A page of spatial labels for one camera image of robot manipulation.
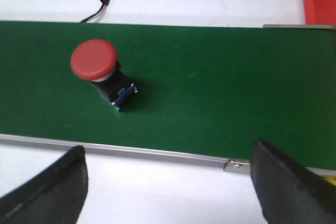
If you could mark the yellow plastic tray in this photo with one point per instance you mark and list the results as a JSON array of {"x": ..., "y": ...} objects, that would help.
[{"x": 331, "y": 179}]

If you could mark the aluminium conveyor side rail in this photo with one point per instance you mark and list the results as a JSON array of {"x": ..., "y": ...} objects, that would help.
[{"x": 230, "y": 165}]

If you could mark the green conveyor belt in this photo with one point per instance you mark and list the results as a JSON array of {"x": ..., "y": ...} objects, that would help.
[{"x": 202, "y": 90}]

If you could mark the red mushroom push button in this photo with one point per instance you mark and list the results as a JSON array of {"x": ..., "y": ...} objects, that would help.
[{"x": 96, "y": 61}]

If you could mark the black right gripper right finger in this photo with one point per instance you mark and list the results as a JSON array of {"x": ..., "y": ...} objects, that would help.
[{"x": 287, "y": 191}]

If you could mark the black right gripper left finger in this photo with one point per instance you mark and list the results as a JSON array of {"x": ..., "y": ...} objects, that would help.
[{"x": 56, "y": 195}]

